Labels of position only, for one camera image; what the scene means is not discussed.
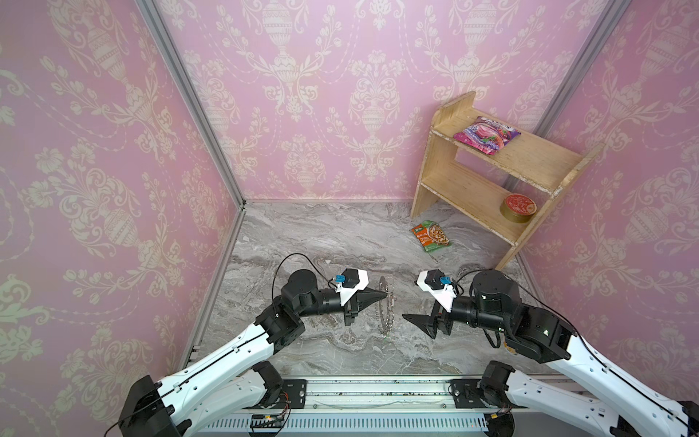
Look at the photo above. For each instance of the pink snack bag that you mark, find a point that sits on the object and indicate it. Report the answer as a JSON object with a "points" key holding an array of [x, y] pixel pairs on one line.
{"points": [[487, 135]]}

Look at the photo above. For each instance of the wooden shelf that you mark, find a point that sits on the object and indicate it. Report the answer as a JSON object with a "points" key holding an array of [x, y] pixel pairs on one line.
{"points": [[534, 161]]}

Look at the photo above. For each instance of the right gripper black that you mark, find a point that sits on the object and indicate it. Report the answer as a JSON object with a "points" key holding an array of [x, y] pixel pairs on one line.
{"points": [[440, 319]]}

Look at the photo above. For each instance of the aluminium corner post right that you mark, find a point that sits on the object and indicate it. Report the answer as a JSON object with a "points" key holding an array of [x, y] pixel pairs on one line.
{"points": [[602, 29]]}

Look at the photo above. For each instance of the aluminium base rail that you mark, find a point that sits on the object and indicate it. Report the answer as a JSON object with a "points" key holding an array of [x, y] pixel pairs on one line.
{"points": [[442, 405]]}

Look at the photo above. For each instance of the aluminium corner post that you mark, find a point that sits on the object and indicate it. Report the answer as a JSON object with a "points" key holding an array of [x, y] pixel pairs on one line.
{"points": [[177, 69], [602, 29]]}

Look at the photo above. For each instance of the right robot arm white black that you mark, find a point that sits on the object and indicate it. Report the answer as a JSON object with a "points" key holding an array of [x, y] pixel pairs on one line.
{"points": [[617, 404]]}

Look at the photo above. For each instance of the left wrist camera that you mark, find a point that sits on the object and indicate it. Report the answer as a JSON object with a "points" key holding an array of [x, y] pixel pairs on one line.
{"points": [[350, 282]]}

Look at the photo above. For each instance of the red round tin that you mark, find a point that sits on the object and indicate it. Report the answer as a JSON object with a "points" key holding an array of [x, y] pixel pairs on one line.
{"points": [[518, 208]]}

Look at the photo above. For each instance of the aluminium corner post left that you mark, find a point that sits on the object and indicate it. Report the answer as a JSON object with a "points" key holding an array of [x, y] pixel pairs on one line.
{"points": [[177, 69]]}

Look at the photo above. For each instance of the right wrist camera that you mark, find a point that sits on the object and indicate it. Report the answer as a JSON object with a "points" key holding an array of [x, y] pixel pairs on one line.
{"points": [[439, 286]]}

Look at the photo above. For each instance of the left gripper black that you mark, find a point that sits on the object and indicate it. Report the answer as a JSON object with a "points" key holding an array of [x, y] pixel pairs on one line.
{"points": [[351, 309]]}

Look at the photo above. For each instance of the green orange snack packet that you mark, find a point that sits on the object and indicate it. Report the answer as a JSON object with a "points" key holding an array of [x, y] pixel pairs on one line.
{"points": [[431, 236]]}

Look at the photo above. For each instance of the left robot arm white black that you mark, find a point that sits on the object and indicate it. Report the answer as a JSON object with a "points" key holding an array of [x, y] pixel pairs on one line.
{"points": [[239, 375]]}

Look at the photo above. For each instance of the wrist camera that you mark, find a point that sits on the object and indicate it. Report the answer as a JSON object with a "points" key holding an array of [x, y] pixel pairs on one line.
{"points": [[350, 282], [439, 286]]}

